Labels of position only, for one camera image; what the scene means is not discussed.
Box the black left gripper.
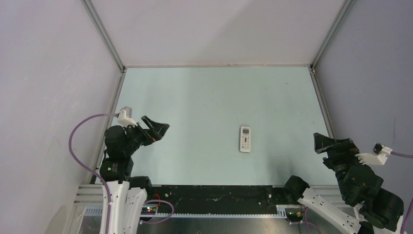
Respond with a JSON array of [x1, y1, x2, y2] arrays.
[[123, 115, 169, 155]]

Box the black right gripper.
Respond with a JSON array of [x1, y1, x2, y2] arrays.
[[313, 131, 367, 201]]

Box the beige remote control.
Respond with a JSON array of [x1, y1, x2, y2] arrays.
[[239, 126, 251, 153]]

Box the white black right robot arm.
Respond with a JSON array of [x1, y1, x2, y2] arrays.
[[283, 133, 406, 234]]

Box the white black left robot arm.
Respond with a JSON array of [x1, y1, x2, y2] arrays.
[[99, 116, 170, 234]]

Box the right controller board with LEDs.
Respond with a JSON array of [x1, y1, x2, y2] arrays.
[[286, 212, 304, 224]]

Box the controller board with leds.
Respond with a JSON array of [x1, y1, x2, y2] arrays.
[[141, 206, 157, 216], [286, 212, 304, 224]]

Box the left controller board with LEDs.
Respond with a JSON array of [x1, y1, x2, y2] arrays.
[[141, 206, 157, 216]]

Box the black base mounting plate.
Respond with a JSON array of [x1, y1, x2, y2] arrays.
[[145, 185, 304, 215]]

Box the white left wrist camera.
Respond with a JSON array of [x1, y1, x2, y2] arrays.
[[117, 106, 138, 127]]

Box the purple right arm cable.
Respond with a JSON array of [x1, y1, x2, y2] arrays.
[[303, 151, 413, 234]]

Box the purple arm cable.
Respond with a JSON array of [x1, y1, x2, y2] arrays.
[[303, 151, 413, 234], [68, 113, 175, 234]]

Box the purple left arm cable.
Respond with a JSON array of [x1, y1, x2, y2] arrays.
[[68, 113, 175, 234]]

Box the grey slotted cable duct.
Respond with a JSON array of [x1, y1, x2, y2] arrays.
[[83, 207, 287, 218]]

